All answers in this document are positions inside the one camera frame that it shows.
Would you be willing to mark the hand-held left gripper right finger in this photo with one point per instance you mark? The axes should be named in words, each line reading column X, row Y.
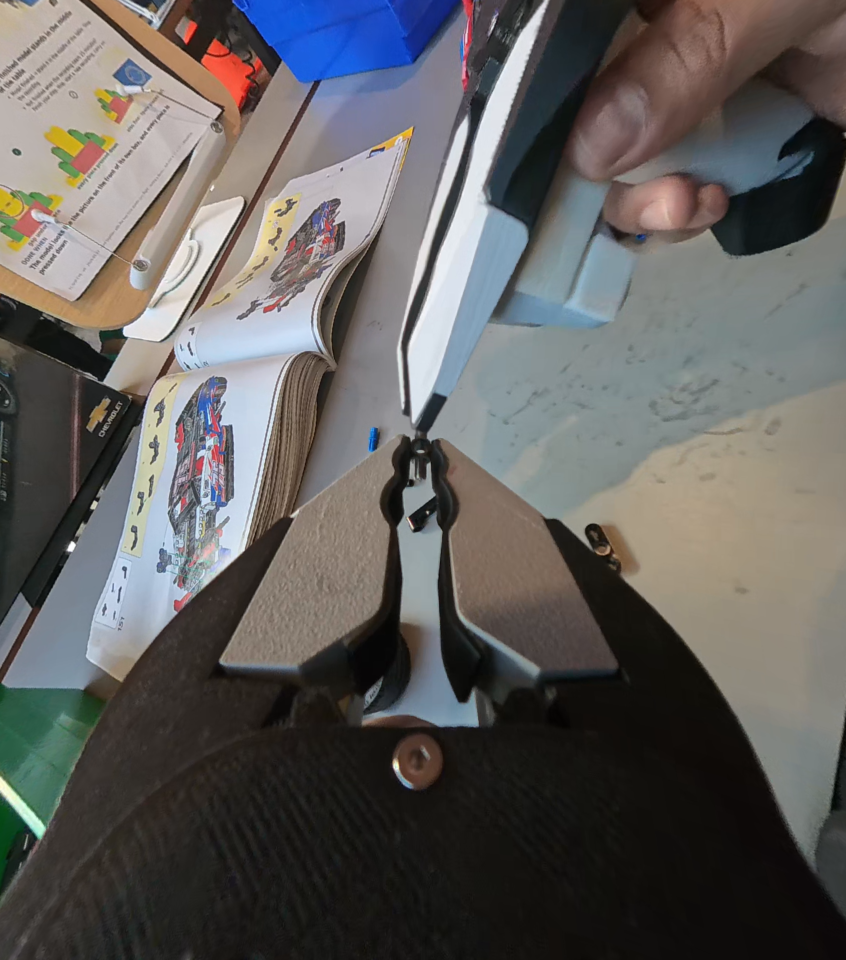
column 520, row 592

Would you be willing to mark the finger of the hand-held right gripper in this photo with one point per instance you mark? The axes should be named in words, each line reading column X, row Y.
column 460, row 315
column 453, row 180

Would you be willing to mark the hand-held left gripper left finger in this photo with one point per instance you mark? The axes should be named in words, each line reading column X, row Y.
column 310, row 592

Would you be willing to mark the black angled toy beam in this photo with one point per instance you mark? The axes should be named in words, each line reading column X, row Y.
column 595, row 534

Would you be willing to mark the black thin toy liftarm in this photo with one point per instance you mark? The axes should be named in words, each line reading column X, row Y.
column 423, row 517

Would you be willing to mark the black toy connector pin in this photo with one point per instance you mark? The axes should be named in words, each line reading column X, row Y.
column 420, row 452

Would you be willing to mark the grey desk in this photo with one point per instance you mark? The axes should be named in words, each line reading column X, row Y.
column 692, row 420

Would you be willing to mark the person's right hand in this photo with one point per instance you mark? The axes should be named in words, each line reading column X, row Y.
column 640, row 97

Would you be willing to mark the partly built toy car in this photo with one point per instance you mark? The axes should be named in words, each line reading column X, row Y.
column 471, row 45

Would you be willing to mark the black rubber toy tyre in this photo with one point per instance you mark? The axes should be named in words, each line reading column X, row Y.
column 385, row 675

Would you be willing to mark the blue plastic bin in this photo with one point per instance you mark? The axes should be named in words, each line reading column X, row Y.
column 348, row 30

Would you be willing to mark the open instruction booklet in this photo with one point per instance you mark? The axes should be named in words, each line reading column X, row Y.
column 258, row 330

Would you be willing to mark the orange object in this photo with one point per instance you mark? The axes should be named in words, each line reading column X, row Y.
column 220, row 67

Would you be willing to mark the black toy car box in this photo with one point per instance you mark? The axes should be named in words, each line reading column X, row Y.
column 18, row 487

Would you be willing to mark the printed sheet in clear holder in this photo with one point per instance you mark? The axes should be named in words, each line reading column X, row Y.
column 55, row 112

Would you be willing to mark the tan rounded table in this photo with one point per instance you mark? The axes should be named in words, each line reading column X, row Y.
column 3, row 296

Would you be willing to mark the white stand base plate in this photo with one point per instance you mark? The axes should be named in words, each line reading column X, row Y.
column 220, row 225

